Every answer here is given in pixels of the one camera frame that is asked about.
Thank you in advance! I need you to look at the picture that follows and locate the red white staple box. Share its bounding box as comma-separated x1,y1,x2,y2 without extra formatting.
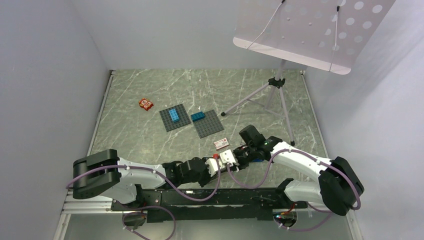
213,137,230,151

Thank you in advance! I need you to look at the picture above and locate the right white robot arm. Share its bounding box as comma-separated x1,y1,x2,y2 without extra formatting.
225,125,365,216

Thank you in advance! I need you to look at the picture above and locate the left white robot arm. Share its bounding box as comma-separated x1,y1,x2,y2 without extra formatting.
69,149,219,210

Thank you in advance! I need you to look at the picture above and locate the right grey building baseplate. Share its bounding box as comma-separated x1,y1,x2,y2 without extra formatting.
193,109,224,139

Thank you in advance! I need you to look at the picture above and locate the grey building baseplate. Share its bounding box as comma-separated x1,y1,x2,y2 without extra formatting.
159,104,191,132
193,109,224,139

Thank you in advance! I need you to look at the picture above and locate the left grey building baseplate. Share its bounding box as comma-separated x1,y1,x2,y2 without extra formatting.
159,104,191,132

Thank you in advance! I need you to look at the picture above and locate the dark teal building brick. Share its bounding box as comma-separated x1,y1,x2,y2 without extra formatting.
190,111,205,122

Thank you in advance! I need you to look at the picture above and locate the light blue building brick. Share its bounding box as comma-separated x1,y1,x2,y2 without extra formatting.
168,108,181,123

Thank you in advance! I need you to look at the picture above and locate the red owl toy block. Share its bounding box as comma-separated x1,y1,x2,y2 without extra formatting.
138,98,154,111

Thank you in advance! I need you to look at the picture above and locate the lavender music stand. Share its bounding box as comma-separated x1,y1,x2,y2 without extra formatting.
220,0,397,147

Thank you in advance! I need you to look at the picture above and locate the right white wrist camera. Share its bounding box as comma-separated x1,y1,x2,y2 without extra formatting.
219,149,239,167

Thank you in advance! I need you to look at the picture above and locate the black aluminium base frame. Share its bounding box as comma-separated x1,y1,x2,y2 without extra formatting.
61,188,355,229

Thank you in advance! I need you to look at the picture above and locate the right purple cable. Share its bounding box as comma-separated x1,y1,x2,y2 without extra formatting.
226,148,362,232

